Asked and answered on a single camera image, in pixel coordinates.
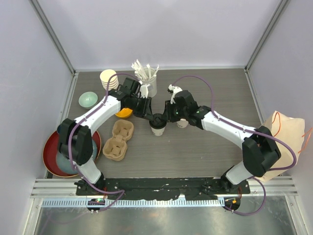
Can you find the cardboard cup carrier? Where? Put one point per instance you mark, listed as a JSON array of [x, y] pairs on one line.
[[116, 147]]

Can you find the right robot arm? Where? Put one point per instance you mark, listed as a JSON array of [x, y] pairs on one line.
[[259, 150]]

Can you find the blue-grey plate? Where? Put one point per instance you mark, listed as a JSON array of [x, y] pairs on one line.
[[64, 164]]

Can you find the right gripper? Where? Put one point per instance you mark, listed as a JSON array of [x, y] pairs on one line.
[[167, 111]]

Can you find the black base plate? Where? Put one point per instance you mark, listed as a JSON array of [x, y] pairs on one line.
[[165, 189]]

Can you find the black lid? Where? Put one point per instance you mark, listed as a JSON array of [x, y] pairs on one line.
[[158, 121]]

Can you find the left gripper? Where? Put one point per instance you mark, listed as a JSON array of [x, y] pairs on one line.
[[146, 112]]

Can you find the pale green bowl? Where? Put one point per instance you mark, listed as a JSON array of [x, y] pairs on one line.
[[88, 100]]

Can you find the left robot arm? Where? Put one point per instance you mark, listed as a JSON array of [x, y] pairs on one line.
[[75, 136]]

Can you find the white straw holder cup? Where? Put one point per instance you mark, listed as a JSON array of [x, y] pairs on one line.
[[153, 82]]

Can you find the brown paper bag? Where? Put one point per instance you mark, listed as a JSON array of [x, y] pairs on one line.
[[290, 131]]

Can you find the paper coffee cup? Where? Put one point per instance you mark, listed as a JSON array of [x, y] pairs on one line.
[[158, 131], [182, 123]]

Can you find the orange bowl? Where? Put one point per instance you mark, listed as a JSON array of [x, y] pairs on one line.
[[124, 113]]

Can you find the red round tray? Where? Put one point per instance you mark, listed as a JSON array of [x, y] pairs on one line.
[[50, 156]]

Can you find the stack of paper cups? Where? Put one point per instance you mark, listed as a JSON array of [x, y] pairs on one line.
[[107, 81]]

